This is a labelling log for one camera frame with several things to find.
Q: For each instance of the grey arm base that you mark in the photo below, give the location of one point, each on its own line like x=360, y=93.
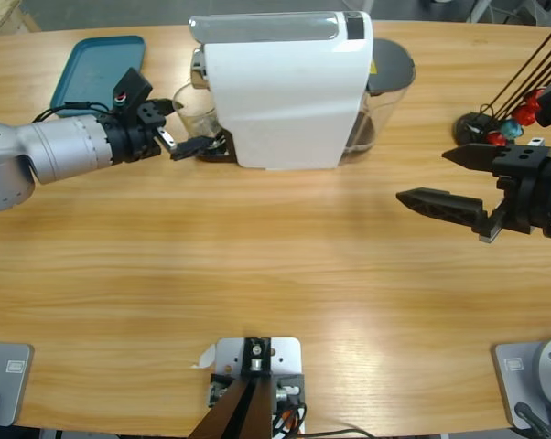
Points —
x=513, y=366
x=10, y=366

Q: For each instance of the clear drinking glass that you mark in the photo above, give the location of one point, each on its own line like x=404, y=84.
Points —
x=197, y=121

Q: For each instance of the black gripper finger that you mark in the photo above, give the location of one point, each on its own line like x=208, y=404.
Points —
x=193, y=146
x=474, y=156
x=445, y=206
x=169, y=106

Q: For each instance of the black capsule holder with rods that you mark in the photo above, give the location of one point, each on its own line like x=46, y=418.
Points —
x=465, y=128

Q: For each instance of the blue foil coffee capsule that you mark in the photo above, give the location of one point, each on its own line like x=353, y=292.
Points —
x=511, y=129

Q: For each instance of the red foil coffee capsule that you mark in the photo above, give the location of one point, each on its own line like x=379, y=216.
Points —
x=535, y=99
x=497, y=138
x=525, y=115

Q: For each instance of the grey metal chair frame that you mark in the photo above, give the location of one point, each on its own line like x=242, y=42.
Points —
x=479, y=11

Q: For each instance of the black post with brackets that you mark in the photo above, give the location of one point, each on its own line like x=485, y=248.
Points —
x=252, y=411

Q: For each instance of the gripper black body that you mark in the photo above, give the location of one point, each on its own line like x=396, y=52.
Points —
x=536, y=192
x=133, y=137

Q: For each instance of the white paper scrap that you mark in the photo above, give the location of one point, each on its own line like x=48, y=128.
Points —
x=207, y=356

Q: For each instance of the white capsule coffee machine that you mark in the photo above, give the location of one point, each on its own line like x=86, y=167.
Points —
x=284, y=100

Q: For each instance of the teal plastic tray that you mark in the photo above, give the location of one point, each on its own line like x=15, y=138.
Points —
x=88, y=59

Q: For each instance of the wooden pallet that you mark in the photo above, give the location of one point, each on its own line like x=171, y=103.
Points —
x=1, y=16

